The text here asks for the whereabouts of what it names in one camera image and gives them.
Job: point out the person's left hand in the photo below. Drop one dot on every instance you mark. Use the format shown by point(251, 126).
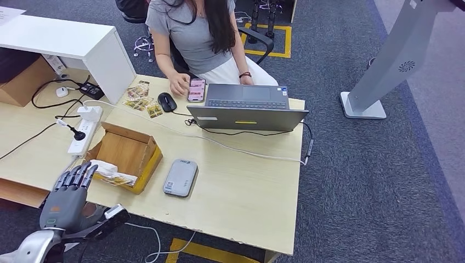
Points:
point(247, 81)

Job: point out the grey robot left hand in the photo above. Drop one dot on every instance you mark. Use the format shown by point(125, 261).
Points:
point(63, 208)

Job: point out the person's right hand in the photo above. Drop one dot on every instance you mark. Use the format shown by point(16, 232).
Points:
point(179, 84)

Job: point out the person's right forearm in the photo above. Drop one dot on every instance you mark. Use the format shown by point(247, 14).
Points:
point(163, 63)

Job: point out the person's left forearm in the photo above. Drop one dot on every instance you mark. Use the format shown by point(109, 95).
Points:
point(239, 58)

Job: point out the colourful card stack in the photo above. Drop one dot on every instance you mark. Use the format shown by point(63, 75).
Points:
point(137, 103)
point(138, 89)

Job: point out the background person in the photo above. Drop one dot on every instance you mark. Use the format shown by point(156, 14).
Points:
point(132, 9)

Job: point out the pink smartphone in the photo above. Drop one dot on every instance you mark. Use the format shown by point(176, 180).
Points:
point(196, 90)

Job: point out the black computer mouse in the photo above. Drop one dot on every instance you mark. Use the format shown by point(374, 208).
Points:
point(167, 102)

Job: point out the grey laptop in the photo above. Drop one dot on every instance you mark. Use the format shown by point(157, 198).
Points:
point(247, 120)

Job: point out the black office chair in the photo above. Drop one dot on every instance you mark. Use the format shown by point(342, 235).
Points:
point(263, 38)

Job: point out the white crumpled cloth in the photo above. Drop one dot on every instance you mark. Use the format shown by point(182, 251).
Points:
point(105, 168)

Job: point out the white power strip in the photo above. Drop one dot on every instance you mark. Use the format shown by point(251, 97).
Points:
point(83, 142)

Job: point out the black power plug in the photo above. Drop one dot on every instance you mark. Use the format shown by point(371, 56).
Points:
point(78, 135)

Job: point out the yellow open cardboard box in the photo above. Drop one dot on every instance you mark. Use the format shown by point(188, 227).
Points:
point(125, 150)

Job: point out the black power adapter brick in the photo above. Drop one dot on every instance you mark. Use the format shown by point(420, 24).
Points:
point(91, 91)

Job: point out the dark usb adapter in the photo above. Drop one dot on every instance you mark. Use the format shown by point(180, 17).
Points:
point(309, 149)

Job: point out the white charger plug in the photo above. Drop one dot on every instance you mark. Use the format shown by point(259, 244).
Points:
point(90, 113)

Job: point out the small white device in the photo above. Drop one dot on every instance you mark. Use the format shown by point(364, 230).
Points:
point(62, 92)

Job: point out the white labelled packet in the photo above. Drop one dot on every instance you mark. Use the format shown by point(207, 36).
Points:
point(54, 64)

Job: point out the brown cardboard box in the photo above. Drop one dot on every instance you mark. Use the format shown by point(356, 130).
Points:
point(23, 84)

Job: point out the white cabinet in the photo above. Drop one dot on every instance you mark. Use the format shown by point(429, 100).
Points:
point(54, 38)

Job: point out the grey kiosk stand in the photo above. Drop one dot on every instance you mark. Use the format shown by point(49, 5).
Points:
point(396, 54)

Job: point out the white paper sheet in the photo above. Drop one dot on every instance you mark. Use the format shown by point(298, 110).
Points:
point(9, 14)

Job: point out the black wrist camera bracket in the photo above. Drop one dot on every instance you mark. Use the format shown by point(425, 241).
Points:
point(112, 219)

